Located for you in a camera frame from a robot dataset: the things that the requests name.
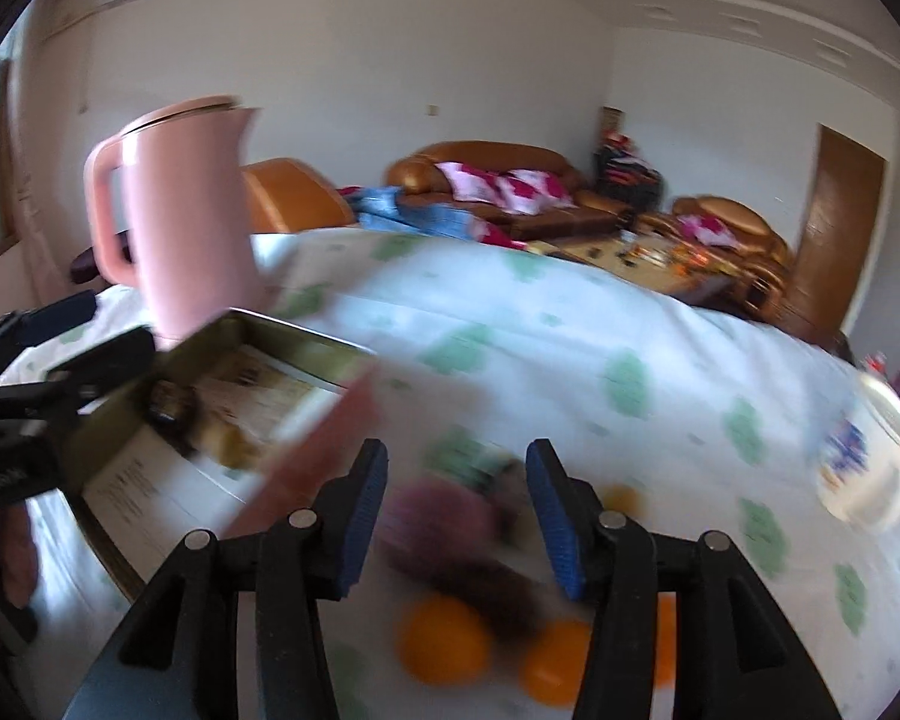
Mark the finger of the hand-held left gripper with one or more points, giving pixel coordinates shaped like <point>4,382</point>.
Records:
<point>112,356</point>
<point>60,315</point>

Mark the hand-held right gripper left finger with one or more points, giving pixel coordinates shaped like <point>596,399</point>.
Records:
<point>364,510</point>

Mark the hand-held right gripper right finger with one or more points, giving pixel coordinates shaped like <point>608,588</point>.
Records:
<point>555,517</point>

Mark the purple onion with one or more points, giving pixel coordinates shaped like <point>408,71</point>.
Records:
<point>439,521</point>

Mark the brown bamboo shoot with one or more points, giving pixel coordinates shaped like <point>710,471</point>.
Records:
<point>495,592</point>

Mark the orange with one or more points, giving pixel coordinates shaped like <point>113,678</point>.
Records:
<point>442,637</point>
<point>551,664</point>
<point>664,645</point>

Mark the metal tin box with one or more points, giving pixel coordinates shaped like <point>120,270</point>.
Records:
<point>300,349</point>

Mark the person's left forearm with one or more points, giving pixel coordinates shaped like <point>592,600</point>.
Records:
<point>7,547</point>

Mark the dark maroon chair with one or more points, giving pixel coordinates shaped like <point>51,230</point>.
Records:
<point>82,262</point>

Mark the pink electric kettle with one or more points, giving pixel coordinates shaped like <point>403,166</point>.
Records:
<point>187,225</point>

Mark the green printed white tablecloth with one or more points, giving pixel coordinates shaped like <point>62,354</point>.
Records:
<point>570,315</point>

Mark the brown leather armchair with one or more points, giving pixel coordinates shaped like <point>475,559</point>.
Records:
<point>292,199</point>
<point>735,214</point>

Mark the cluttered coffee table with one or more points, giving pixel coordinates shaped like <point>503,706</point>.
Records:
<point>645,255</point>

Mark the blue patterned cloth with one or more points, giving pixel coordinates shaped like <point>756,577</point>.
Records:
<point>412,214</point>

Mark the white printed mug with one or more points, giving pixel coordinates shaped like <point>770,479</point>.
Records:
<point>862,465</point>

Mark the pink floral pillow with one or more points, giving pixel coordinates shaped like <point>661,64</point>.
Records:
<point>529,187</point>
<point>701,225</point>
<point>465,180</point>

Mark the long brown leather sofa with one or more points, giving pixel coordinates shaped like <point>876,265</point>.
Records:
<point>420,172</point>

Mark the brown wooden door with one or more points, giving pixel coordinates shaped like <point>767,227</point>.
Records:
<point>840,225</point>

